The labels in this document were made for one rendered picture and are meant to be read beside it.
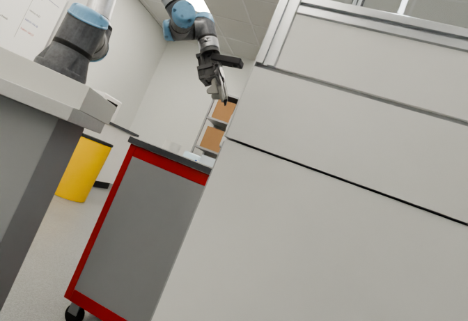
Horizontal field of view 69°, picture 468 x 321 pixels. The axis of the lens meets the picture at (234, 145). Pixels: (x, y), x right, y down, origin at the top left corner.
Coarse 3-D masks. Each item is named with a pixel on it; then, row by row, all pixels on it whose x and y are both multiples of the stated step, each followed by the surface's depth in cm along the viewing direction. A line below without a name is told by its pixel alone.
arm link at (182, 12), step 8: (168, 0) 110; (176, 0) 110; (184, 0) 109; (168, 8) 111; (176, 8) 108; (184, 8) 109; (192, 8) 109; (176, 16) 108; (184, 16) 109; (192, 16) 110; (176, 24) 112; (184, 24) 111; (176, 32) 119; (184, 32) 118
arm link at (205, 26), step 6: (204, 12) 127; (198, 18) 126; (204, 18) 126; (210, 18) 127; (198, 24) 125; (204, 24) 125; (210, 24) 126; (198, 30) 125; (204, 30) 125; (210, 30) 125; (198, 36) 126; (204, 36) 126; (216, 36) 126
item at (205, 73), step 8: (208, 48) 123; (216, 48) 124; (200, 56) 125; (208, 56) 127; (200, 64) 126; (208, 64) 122; (216, 64) 121; (200, 72) 122; (208, 72) 121; (200, 80) 123; (208, 80) 124; (216, 80) 125
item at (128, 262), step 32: (128, 160) 137; (160, 160) 134; (192, 160) 130; (128, 192) 135; (160, 192) 131; (192, 192) 128; (96, 224) 135; (128, 224) 132; (160, 224) 129; (96, 256) 132; (128, 256) 129; (160, 256) 126; (96, 288) 130; (128, 288) 127; (160, 288) 124; (128, 320) 124
